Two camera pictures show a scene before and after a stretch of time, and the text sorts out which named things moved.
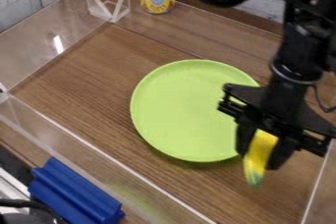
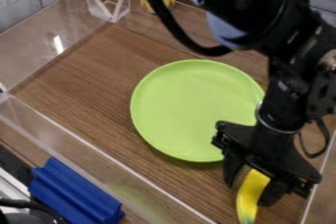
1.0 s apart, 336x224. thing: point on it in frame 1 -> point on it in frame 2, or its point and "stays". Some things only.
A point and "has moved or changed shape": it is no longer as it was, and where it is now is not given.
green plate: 176,114 stays
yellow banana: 257,155 has moved or changed shape
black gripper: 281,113 -> 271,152
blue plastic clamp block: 75,198 stays
